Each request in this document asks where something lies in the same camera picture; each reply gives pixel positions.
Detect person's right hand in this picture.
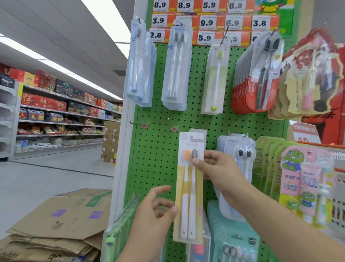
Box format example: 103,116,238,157
191,150,251,208

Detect person's left hand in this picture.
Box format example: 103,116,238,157
121,185,179,254

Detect bundle of clear blue toothbrush blisters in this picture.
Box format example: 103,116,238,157
217,134,257,222

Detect bundle of clear kids toothbrushes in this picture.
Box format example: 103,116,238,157
101,194,141,262

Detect orange twin toothbrush yellow card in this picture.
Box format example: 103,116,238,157
174,131,206,245

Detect teal multi toothbrush pack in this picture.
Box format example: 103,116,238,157
207,200,261,262

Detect green pegboard display rack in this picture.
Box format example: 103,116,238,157
124,43,292,262

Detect pile of red grey toothbrush packs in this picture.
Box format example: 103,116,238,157
231,30,285,115

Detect bundle of green toothbrush packs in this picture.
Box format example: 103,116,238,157
201,40,231,115

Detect row of twin toothbrush packs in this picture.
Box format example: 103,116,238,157
162,24,193,111

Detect row of blue toothbrush packs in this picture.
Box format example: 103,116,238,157
125,15,157,108

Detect person's right forearm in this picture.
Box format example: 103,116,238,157
232,181,345,262

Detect white endcap shelf unit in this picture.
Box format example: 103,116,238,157
0,76,22,160

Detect row of green pink packs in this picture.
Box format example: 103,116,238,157
253,136,337,227

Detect small printed sign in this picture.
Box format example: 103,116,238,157
291,121,322,144

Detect stack of brown cartons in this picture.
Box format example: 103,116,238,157
101,120,122,163

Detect pile of flattened cardboard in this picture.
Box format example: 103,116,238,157
0,188,113,262

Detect red cola poster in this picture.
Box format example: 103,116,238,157
299,108,345,146

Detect row of red cartoon packs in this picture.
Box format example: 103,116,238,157
268,27,345,121

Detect rows of orange price tags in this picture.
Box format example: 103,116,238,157
148,0,281,46

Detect stocked store shelves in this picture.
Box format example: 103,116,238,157
16,65,124,154

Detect yellow frog poster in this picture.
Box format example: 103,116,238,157
253,0,297,39

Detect ceiling light strip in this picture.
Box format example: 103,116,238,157
0,35,124,100
81,0,133,59

